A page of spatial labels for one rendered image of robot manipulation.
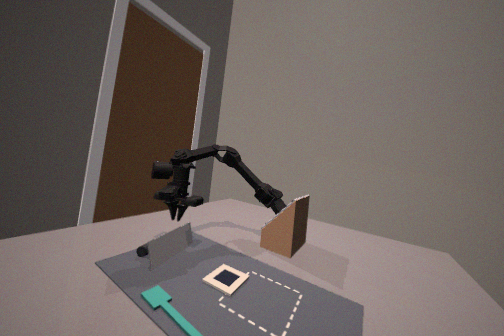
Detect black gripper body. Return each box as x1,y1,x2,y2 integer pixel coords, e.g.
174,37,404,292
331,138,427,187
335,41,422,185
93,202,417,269
153,179,203,207

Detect teal small trowel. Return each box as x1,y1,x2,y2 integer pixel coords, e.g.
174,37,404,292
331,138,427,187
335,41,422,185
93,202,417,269
140,285,202,336

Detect cream square tile with dark blue square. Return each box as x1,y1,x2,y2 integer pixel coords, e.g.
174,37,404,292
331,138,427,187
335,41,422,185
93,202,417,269
202,264,249,297

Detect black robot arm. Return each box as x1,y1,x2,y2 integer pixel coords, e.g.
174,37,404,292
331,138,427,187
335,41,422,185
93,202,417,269
151,144,286,215

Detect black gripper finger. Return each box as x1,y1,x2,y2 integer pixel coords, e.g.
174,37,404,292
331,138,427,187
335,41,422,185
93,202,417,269
163,200,179,221
177,204,188,222

